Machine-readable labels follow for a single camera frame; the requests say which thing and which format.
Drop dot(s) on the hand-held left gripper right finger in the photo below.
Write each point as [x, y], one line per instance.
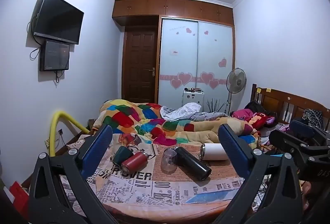
[232, 148]

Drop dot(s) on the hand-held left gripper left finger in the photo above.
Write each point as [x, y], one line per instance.
[99, 148]

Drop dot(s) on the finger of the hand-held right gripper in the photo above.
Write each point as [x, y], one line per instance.
[283, 139]
[300, 128]

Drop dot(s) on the white thermos cup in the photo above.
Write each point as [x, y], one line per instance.
[216, 152]

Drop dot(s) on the dark green cup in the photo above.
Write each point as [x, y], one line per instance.
[119, 157]

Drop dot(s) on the clear glass cup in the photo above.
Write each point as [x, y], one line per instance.
[169, 161]

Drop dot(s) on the dark spotted bag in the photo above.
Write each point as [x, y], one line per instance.
[312, 115]

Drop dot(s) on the wooden bed headboard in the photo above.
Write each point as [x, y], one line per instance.
[281, 103]

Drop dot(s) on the pink plush toy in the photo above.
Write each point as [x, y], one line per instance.
[254, 117]

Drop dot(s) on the red thermos bottle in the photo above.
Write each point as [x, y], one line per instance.
[134, 162]

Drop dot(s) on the black thermos bottle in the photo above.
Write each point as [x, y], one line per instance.
[193, 165]

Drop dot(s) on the black bag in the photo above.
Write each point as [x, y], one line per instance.
[255, 106]

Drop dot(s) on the dark spiky plant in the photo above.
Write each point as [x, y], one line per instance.
[215, 106]

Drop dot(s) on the yellow foam pipe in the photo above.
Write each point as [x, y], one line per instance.
[55, 126]

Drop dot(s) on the colourful patchwork quilt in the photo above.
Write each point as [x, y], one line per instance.
[144, 117]

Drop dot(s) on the newspaper print tablecloth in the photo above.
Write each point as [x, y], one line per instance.
[144, 188]

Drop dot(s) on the small white appliance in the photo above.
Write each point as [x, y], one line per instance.
[193, 100]

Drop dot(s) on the grey white cloth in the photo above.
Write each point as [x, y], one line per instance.
[180, 112]

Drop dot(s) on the standing electric fan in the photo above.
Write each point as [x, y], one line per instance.
[236, 79]

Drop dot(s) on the brown wooden door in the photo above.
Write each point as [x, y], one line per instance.
[140, 66]

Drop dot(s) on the red box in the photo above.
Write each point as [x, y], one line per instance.
[19, 197]

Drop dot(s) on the sliding wardrobe with heart stickers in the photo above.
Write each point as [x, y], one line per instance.
[196, 59]

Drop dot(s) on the brown wooden overhead cabinet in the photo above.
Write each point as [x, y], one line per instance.
[175, 9]

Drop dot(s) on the small black wall monitor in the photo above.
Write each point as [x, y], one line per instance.
[54, 56]

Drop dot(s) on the wall-mounted black television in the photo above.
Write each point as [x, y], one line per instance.
[59, 19]

